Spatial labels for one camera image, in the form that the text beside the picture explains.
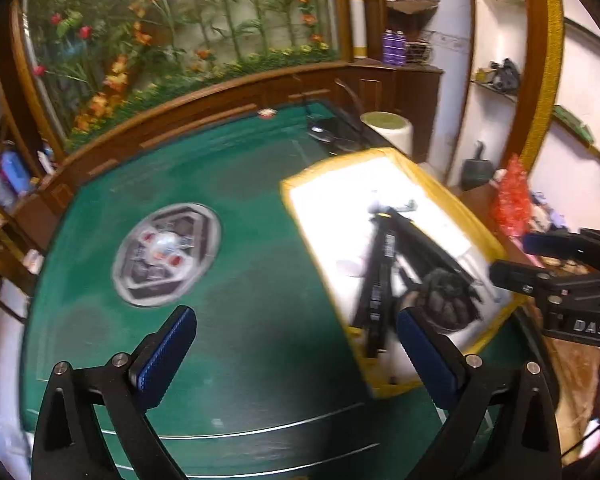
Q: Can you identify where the curved wooden cabinet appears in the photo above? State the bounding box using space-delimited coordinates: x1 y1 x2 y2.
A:
35 60 446 226

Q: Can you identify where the red plastic bag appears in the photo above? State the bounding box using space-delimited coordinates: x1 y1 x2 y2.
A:
495 154 531 238

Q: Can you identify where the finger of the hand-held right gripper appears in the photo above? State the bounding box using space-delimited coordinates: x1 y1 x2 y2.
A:
523 227 600 269
489 259 600 307

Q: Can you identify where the grey table control panel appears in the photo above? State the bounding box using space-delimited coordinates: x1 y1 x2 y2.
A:
112 202 222 307

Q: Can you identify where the black pen purple cap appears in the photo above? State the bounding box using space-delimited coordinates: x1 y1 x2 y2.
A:
390 214 482 302

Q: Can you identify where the white foam tray yellow tape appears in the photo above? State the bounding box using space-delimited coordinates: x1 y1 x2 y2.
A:
280 147 526 401

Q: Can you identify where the wire basket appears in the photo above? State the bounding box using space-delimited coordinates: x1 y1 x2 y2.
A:
405 40 433 63

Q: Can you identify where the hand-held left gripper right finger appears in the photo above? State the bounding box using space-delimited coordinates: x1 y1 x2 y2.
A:
396 306 564 480

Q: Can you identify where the black fuzzy brush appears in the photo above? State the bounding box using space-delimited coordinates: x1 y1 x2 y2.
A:
417 268 482 332

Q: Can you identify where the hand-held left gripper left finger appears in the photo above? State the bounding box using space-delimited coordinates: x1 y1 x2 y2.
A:
30 305 198 480

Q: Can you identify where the wooden side table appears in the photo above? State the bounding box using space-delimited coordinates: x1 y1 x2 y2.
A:
445 180 600 411

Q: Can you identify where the white rolled paper tube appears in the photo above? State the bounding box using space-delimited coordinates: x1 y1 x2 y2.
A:
350 0 368 58

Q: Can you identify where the wooden arch gold trim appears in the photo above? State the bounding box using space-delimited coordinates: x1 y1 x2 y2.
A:
522 0 566 171

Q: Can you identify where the dark green jug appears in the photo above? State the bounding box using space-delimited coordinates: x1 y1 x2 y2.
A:
462 141 493 188

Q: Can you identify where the flower wall mural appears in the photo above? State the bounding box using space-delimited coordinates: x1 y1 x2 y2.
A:
22 0 353 151

